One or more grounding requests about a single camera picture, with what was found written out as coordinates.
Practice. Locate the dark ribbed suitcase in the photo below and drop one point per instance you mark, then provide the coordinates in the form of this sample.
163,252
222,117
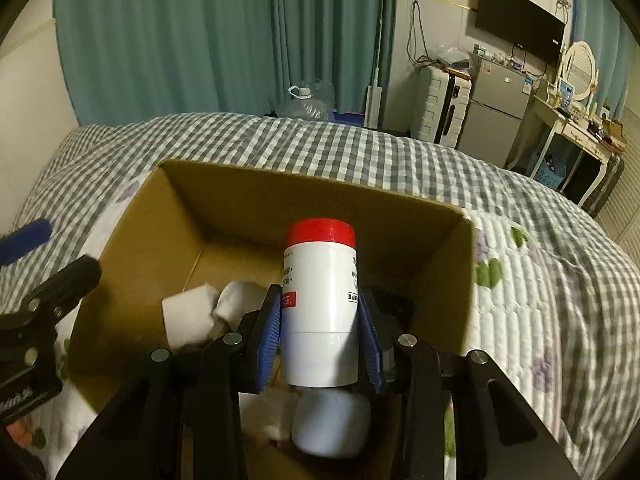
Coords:
605,185

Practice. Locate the white suitcase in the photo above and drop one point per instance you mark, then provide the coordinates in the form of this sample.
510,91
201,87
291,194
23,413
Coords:
440,105

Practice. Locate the small photo frame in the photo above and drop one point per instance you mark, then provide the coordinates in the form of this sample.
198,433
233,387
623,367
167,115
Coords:
566,94

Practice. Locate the small brown cardboard box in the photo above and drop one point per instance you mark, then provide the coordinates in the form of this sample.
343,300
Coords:
612,132

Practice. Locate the silver refrigerator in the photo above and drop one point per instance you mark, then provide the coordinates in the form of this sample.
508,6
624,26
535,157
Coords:
492,110

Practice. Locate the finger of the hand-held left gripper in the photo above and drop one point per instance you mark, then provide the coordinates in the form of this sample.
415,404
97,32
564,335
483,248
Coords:
25,242
65,282

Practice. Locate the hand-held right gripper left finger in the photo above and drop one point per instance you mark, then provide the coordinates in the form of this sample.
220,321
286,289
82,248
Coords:
270,340

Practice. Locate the clear plastic bag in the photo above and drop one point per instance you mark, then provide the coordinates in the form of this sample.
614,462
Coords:
450,57

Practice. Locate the blue plastic basket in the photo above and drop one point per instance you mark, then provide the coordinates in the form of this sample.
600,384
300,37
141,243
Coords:
547,170

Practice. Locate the white oval vanity mirror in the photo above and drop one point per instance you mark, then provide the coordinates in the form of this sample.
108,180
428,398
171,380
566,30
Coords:
580,70

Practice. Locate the white plastic bottle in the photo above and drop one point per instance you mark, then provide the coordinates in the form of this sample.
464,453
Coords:
195,315

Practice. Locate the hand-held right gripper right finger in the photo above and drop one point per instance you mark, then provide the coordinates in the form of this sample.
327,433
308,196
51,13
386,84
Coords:
372,345

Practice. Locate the white bottle with red cap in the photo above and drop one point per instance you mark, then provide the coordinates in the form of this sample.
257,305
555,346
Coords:
320,300

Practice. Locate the blue plastic bin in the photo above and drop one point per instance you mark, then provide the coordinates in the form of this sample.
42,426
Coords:
347,117

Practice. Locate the white dressing table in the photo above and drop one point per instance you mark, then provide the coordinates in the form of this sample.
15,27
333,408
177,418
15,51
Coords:
565,127

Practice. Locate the teal curtain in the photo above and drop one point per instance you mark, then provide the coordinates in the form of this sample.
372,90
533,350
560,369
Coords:
165,35
335,25
600,15

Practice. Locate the large clear water bottle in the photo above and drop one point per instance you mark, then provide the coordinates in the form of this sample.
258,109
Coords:
305,105

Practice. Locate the white flat mop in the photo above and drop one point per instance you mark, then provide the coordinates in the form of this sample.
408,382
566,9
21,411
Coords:
374,100

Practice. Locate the white floral quilted blanket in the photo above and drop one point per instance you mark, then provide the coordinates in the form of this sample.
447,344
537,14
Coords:
520,320

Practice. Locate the black wall television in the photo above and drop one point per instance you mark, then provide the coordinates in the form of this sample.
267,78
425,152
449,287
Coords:
520,20

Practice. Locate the white round jar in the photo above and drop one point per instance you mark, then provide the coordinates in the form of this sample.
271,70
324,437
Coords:
330,425

